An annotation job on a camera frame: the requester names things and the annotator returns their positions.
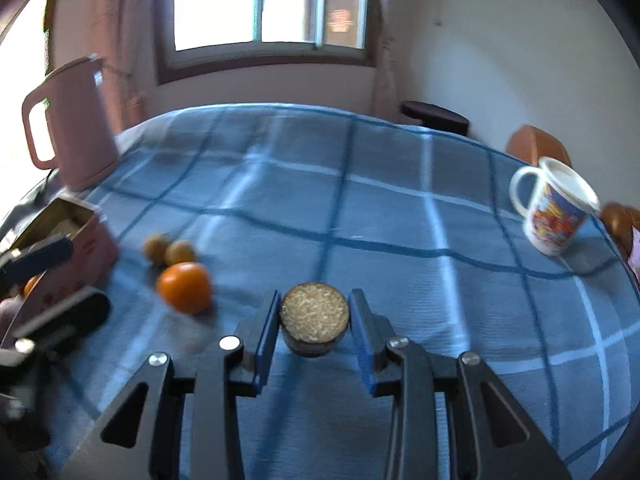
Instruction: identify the large orange tangerine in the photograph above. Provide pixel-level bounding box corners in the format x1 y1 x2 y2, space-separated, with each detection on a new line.
22 274 42 298

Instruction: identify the large purple passion fruit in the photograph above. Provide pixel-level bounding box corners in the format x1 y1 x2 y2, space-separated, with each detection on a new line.
0 296 23 341

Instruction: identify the pink metal tin box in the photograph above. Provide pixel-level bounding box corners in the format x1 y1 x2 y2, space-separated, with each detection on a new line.
1 197 118 348

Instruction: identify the small orange tangerine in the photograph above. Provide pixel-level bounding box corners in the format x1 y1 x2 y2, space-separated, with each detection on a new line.
156 262 213 315

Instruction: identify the brown longan fruit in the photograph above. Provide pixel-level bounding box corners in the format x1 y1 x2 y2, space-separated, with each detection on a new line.
164 240 198 266
142 233 170 268

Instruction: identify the pink electric kettle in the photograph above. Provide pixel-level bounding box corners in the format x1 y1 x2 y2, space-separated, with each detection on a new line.
22 54 119 191

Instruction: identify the blue plaid tablecloth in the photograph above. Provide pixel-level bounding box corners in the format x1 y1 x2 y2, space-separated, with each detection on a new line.
44 105 639 479

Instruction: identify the pink floral cloth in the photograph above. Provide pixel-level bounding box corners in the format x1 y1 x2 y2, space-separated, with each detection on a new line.
627 226 640 283

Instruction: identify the white printed mug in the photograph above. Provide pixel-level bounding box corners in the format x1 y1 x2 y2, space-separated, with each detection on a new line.
509 156 601 257

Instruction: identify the brown leather chair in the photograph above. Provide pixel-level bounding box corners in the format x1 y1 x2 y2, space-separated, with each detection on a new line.
600 202 640 260
506 125 573 167

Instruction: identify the pink curtain left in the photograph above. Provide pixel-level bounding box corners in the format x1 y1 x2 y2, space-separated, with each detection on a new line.
89 0 152 133

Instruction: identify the pink curtain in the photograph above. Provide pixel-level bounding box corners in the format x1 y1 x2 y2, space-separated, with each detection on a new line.
370 0 400 122
89 0 152 133

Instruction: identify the pink curtain right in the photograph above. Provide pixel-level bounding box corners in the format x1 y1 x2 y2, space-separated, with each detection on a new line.
370 0 400 122

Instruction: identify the dark round stool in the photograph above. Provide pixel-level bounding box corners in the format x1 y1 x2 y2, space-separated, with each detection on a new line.
400 101 470 136

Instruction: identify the black kettle power cable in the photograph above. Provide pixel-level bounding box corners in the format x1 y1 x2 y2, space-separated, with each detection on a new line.
29 167 59 206

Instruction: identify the window with brown frame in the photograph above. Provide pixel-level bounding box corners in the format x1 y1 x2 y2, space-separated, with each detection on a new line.
153 0 378 84

